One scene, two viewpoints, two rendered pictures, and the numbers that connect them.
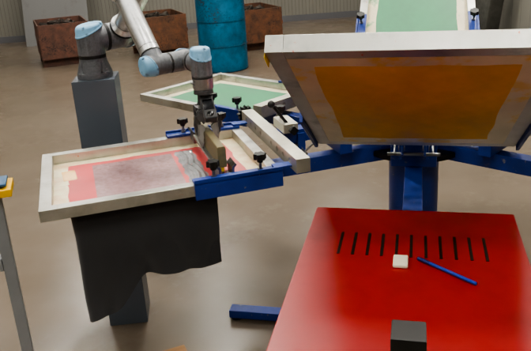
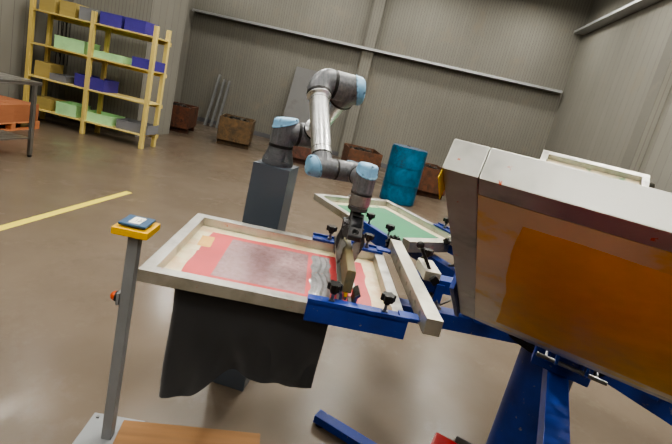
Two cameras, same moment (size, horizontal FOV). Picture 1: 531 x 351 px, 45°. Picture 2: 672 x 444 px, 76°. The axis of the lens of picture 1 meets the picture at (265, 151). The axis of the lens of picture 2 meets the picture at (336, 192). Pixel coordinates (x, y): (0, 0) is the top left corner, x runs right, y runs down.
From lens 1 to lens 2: 0.84 m
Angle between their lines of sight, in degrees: 13
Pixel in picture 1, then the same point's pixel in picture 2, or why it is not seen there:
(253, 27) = (426, 179)
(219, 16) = (404, 164)
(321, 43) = (568, 185)
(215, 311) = (303, 408)
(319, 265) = not seen: outside the picture
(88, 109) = (259, 189)
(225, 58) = (398, 194)
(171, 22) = (371, 158)
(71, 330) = not seen: hidden behind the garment
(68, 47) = (298, 151)
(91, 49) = (280, 139)
